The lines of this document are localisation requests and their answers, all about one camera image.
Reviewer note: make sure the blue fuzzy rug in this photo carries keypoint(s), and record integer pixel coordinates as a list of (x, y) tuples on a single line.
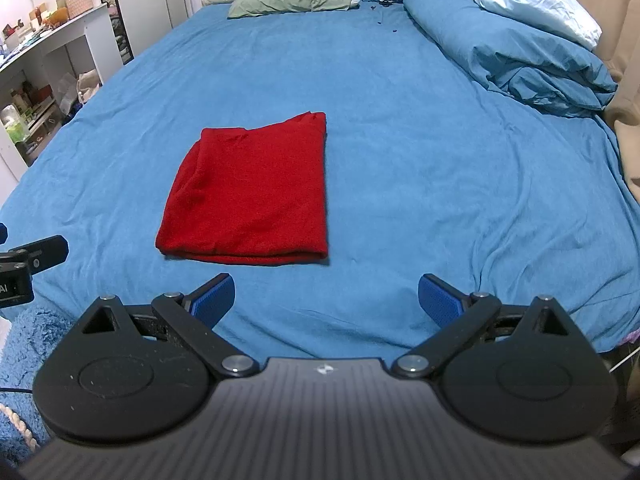
[(32, 337)]

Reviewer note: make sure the light blue blanket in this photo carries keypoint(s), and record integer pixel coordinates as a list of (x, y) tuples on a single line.
[(565, 18)]

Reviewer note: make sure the red knit sweater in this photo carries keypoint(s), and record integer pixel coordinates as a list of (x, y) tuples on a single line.
[(250, 196)]

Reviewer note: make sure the beige curtain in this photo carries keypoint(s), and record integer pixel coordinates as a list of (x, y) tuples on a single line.
[(619, 49)]

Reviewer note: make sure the blue bed sheet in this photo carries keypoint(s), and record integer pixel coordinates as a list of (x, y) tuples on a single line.
[(426, 172)]

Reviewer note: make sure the blue rolled duvet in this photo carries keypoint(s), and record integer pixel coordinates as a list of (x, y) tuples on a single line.
[(537, 68)]

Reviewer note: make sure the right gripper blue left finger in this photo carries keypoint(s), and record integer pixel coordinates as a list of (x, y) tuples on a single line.
[(191, 320)]

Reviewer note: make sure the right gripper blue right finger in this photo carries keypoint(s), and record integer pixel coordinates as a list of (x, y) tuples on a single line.
[(462, 320)]

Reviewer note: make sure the beige bag on floor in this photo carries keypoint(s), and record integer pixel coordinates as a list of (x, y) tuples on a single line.
[(88, 84)]

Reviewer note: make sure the woven basket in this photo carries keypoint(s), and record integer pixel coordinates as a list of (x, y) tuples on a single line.
[(78, 7)]

